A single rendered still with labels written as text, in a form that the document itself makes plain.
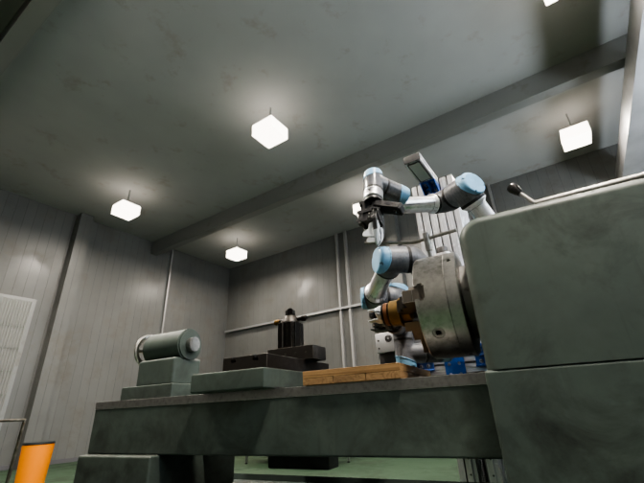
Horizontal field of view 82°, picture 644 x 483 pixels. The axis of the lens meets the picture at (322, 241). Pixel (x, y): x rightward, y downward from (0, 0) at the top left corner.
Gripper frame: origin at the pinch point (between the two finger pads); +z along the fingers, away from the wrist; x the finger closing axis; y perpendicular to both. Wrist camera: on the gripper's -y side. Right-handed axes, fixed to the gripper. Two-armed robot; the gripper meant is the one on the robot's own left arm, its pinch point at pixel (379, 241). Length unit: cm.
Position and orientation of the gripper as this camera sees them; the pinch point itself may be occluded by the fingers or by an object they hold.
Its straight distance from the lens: 128.1
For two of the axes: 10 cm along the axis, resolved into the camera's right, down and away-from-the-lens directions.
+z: -0.8, 7.9, -6.0
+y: -8.8, 2.3, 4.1
